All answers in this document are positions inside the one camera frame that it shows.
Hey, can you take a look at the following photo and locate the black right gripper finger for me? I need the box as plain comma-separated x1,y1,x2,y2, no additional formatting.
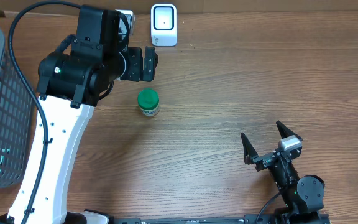
276,120,303,141
241,133,259,164

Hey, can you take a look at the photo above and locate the green lid seasoning jar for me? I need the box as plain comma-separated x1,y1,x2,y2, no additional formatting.
137,88,160,116

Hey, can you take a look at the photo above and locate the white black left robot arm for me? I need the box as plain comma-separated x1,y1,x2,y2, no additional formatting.
0,5,158,224

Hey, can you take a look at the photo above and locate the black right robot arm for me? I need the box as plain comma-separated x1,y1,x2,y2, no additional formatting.
241,121,330,224

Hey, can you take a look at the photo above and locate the grey plastic mesh basket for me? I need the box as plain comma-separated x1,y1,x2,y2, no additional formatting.
0,29,34,188

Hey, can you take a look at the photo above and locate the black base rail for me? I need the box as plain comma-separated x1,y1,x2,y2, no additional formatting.
82,210,331,224

